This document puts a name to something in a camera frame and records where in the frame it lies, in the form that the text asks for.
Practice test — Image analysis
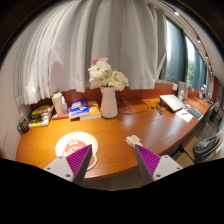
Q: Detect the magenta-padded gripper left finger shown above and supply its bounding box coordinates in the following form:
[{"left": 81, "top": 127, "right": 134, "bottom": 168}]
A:
[{"left": 43, "top": 143, "right": 94, "bottom": 187}]

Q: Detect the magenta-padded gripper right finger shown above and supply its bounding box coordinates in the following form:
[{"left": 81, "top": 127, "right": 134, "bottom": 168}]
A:
[{"left": 134, "top": 144, "right": 184, "bottom": 186}]

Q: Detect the white computer mouse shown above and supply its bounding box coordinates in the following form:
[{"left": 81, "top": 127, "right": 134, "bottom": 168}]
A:
[{"left": 125, "top": 134, "right": 144, "bottom": 150}]

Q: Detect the round white cartoon mouse pad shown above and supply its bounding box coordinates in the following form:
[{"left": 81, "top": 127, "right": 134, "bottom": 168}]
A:
[{"left": 54, "top": 131, "right": 100, "bottom": 171}]

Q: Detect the wooden chair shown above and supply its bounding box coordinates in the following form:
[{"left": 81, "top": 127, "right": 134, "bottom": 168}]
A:
[{"left": 175, "top": 129, "right": 224, "bottom": 168}]

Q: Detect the thin red-brown book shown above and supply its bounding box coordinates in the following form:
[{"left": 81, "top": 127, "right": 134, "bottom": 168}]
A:
[{"left": 51, "top": 112, "right": 70, "bottom": 121}]

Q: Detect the orange-covered book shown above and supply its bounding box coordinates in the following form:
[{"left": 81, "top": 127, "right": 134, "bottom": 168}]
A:
[{"left": 79, "top": 100, "right": 102, "bottom": 121}]

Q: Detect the blue-covered book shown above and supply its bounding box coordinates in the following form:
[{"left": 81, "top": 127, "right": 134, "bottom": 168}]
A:
[{"left": 68, "top": 99, "right": 90, "bottom": 120}]

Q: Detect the white yellow-spined book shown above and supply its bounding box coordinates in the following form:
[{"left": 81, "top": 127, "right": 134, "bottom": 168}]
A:
[{"left": 28, "top": 117, "right": 54, "bottom": 129}]

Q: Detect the white paper sheet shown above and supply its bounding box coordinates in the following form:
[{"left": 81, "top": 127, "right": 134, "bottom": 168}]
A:
[{"left": 175, "top": 109, "right": 194, "bottom": 123}]

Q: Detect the black bag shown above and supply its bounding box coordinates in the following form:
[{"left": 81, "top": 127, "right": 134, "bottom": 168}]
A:
[{"left": 193, "top": 134, "right": 221, "bottom": 158}]

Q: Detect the black-spined book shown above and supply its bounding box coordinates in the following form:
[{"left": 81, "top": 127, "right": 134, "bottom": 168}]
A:
[{"left": 28, "top": 111, "right": 54, "bottom": 123}]

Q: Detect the silver laptop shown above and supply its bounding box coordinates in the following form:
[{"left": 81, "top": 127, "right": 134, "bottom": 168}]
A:
[{"left": 159, "top": 93, "right": 185, "bottom": 113}]

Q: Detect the yellow-covered book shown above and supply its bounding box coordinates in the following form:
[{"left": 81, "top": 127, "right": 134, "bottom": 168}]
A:
[{"left": 31, "top": 104, "right": 54, "bottom": 116}]

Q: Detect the white ceramic jug vase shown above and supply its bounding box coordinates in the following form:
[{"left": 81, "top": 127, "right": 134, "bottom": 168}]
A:
[{"left": 100, "top": 85, "right": 119, "bottom": 119}]

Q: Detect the dark tablet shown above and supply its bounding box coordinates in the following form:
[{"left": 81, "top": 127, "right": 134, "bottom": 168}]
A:
[{"left": 188, "top": 107, "right": 203, "bottom": 120}]

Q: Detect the silver upright box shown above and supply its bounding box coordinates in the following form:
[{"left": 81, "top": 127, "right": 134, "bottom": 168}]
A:
[{"left": 177, "top": 81, "right": 189, "bottom": 102}]

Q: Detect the white flower bouquet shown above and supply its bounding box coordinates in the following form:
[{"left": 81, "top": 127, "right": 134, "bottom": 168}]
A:
[{"left": 87, "top": 57, "right": 130, "bottom": 92}]

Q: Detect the grey window curtain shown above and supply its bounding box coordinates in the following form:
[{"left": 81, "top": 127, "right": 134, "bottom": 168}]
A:
[
  {"left": 165, "top": 19, "right": 187, "bottom": 84},
  {"left": 192, "top": 49, "right": 208, "bottom": 91}
]

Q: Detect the white curtain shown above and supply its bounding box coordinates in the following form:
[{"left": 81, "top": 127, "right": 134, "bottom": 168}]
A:
[{"left": 13, "top": 0, "right": 168, "bottom": 106}]

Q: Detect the black cable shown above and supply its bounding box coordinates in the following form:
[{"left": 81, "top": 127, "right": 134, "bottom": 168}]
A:
[{"left": 119, "top": 98, "right": 158, "bottom": 116}]

